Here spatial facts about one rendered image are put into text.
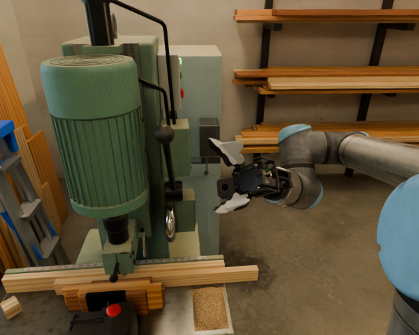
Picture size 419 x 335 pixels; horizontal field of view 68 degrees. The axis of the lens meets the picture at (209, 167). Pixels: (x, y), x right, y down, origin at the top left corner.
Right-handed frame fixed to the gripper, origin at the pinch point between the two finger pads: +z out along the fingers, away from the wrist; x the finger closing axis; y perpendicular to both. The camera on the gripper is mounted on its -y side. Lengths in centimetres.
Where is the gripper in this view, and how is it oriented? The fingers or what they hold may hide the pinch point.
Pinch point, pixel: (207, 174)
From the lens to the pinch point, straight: 61.5
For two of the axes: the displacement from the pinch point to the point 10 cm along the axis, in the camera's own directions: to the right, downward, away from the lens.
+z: -7.1, -1.7, -6.8
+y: 7.0, -2.7, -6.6
